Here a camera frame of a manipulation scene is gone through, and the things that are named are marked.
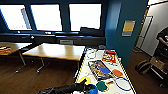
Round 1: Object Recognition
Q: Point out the white rimmed plate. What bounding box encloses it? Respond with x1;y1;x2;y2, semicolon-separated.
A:
85;50;98;60

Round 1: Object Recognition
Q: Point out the white vent box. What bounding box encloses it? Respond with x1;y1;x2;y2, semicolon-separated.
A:
59;39;74;46

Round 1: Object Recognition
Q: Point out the orange round disc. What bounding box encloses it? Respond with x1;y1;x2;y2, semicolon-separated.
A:
111;69;124;78

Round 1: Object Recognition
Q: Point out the person in dark shirt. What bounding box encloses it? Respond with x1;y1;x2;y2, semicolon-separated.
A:
155;26;168;49

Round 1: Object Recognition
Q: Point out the blue bowl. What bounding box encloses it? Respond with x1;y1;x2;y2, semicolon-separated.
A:
86;87;99;94

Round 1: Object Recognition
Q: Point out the bright room window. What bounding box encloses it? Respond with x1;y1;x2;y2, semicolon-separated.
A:
68;3;103;33
30;3;64;33
0;4;33;32

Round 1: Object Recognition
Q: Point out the glass door white frame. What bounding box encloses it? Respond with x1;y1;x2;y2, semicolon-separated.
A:
134;15;154;51

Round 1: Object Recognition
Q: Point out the white table with dishes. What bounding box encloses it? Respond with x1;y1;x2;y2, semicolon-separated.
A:
70;48;137;94

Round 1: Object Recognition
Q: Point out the orange yellow toy pile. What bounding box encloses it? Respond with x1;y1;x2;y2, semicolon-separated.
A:
0;45;13;55

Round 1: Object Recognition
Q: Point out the dark sofa cushion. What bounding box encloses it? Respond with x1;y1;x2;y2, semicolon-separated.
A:
79;27;105;38

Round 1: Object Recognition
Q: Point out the blue round disc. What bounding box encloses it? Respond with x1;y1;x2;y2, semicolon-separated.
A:
99;67;112;75

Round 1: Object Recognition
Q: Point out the long wooden table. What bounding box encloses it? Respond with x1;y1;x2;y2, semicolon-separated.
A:
0;41;34;74
21;43;86;74

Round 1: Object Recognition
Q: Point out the yellow framed wall notice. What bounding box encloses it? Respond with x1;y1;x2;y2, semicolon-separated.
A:
121;20;136;37

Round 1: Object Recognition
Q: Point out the dark bench sofa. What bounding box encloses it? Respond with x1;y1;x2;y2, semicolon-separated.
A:
0;32;107;48

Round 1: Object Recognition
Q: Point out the dark green round disc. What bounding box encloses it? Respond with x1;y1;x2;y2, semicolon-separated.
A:
96;81;108;93

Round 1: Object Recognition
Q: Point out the yellow round disc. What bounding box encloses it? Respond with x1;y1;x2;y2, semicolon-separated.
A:
78;76;91;85

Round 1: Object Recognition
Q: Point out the dark backpack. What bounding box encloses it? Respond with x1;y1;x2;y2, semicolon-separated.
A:
135;59;153;76

